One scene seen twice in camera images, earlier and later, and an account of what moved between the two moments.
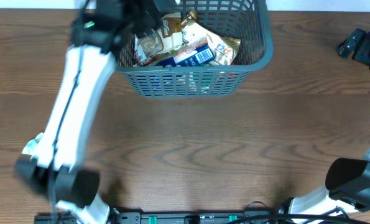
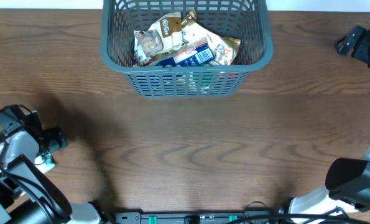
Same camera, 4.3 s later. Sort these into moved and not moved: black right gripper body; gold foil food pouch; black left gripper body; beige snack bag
Moved: black left gripper body
Not moved: black right gripper body; gold foil food pouch; beige snack bag
